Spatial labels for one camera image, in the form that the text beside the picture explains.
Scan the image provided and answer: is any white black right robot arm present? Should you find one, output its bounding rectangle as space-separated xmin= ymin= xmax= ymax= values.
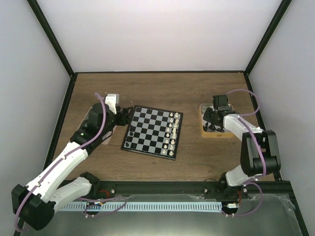
xmin=202 ymin=94 xmax=281 ymax=198

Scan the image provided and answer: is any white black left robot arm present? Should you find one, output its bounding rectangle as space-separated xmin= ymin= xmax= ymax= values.
xmin=11 ymin=102 xmax=133 ymax=231

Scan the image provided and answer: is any black chess piece in tin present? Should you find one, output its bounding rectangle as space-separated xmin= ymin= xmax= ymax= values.
xmin=216 ymin=127 xmax=224 ymax=132

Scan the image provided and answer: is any magnetic chess board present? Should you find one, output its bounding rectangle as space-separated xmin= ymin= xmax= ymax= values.
xmin=121 ymin=105 xmax=184 ymax=160

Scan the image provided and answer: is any gold metal tin tray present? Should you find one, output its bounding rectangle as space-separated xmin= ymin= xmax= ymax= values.
xmin=198 ymin=104 xmax=234 ymax=138

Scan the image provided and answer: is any pink metal tin tray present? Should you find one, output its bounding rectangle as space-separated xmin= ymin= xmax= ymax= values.
xmin=75 ymin=110 xmax=115 ymax=145

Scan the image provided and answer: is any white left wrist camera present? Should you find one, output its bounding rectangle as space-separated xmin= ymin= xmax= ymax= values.
xmin=104 ymin=93 xmax=120 ymax=114

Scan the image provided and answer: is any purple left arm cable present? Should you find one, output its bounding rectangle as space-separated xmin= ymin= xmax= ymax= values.
xmin=13 ymin=92 xmax=128 ymax=233

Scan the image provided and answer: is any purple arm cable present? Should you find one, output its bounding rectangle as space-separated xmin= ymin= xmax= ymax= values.
xmin=13 ymin=92 xmax=128 ymax=233
xmin=221 ymin=88 xmax=268 ymax=217

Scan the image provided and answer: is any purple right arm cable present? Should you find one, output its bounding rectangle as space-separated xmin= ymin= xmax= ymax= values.
xmin=221 ymin=88 xmax=268 ymax=217

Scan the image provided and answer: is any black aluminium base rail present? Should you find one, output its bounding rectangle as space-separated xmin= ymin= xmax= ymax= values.
xmin=83 ymin=181 xmax=293 ymax=200

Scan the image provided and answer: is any light blue slotted cable duct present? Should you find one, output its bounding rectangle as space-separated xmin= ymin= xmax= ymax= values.
xmin=61 ymin=202 xmax=222 ymax=213

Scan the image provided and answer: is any black enclosure frame post right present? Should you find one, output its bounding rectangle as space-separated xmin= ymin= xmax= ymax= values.
xmin=244 ymin=0 xmax=292 ymax=76

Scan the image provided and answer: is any black enclosure frame post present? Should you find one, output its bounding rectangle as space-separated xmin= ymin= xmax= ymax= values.
xmin=244 ymin=0 xmax=292 ymax=76
xmin=26 ymin=0 xmax=74 ymax=76

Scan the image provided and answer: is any black enclosure frame post left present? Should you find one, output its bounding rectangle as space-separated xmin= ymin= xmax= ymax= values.
xmin=26 ymin=0 xmax=74 ymax=76

